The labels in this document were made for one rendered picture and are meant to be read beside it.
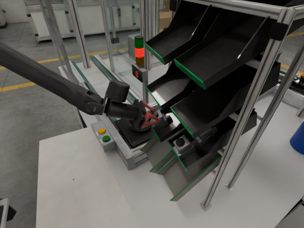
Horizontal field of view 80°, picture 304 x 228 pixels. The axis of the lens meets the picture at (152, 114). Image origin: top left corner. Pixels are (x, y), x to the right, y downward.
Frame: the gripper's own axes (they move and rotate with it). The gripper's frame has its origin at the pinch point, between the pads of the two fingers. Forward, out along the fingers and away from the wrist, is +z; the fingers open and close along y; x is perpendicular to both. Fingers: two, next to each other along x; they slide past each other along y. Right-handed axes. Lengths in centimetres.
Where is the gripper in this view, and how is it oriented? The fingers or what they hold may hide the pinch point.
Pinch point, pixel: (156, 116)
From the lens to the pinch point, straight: 71.8
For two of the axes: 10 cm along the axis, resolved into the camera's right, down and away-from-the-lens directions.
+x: -4.2, 7.4, 5.2
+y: -2.8, -6.6, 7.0
